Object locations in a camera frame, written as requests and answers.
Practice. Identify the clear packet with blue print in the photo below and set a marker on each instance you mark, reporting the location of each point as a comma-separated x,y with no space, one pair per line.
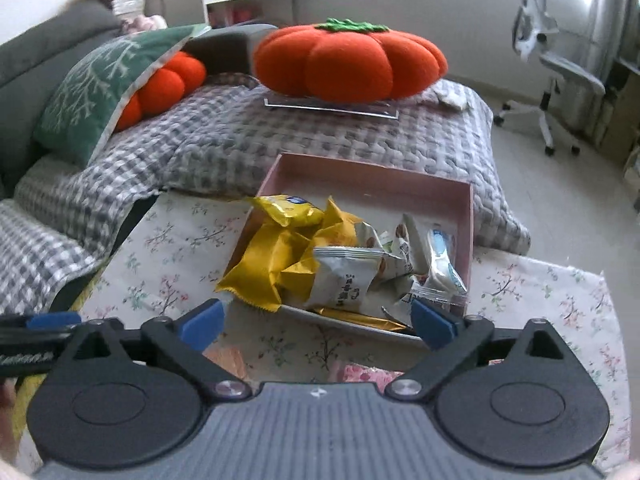
442,260

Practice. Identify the grey checkered blanket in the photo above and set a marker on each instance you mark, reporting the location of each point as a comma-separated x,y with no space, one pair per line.
300,135

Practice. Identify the pink cardboard box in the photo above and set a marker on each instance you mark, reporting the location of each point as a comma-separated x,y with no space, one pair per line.
370,185

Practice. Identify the small gold bar packet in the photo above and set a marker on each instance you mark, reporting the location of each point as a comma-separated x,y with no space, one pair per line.
360,319

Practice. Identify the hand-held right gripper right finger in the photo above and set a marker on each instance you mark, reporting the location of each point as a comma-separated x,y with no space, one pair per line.
435,330

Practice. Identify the cardboard boxes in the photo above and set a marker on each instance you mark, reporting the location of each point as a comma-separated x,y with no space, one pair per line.
620,120

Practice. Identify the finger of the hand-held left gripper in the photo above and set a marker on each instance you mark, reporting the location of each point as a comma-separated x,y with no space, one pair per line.
52,321

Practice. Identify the white and green snack packet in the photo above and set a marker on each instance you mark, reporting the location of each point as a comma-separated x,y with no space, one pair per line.
372,242

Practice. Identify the pink snack packet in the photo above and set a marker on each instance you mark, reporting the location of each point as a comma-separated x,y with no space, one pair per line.
372,377

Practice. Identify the white office chair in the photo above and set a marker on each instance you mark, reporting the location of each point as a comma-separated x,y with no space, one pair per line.
560,65

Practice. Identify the grey curtain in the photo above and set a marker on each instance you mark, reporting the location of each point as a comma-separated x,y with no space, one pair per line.
602,5

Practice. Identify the pink plush toy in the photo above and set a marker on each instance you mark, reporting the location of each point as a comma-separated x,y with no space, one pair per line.
145,23

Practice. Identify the white and brown snack packet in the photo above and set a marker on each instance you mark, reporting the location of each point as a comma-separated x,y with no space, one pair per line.
407,242

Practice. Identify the white biscuit packet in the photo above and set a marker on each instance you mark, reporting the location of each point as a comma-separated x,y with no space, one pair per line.
342,280

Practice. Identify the floral tablecloth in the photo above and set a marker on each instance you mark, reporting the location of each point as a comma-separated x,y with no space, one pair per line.
165,260

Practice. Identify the clear acrylic tray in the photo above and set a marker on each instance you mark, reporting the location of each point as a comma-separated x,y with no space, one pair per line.
330,107

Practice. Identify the grey sofa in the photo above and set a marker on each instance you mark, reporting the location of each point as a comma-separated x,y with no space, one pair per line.
45,35

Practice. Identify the small pale packet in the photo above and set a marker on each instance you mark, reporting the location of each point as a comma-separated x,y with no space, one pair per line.
452,96

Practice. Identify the small orange pumpkin cushion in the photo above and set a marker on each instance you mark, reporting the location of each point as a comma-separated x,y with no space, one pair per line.
165,87

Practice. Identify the clear packet with orange cake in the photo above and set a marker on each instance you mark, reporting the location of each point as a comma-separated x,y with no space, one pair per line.
230,362

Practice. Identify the plain yellow snack packet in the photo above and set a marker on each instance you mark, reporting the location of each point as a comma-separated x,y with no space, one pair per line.
260,265
340,227

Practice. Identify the yellow packet with blue label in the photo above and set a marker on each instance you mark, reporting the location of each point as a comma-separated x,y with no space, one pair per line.
287,209

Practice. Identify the green snowflake pillow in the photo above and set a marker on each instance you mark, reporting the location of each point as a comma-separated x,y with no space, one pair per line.
90,95

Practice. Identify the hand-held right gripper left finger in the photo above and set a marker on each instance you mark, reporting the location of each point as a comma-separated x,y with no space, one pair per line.
202,325

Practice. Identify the large orange pumpkin cushion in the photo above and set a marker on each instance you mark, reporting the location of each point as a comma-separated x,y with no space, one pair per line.
350,62

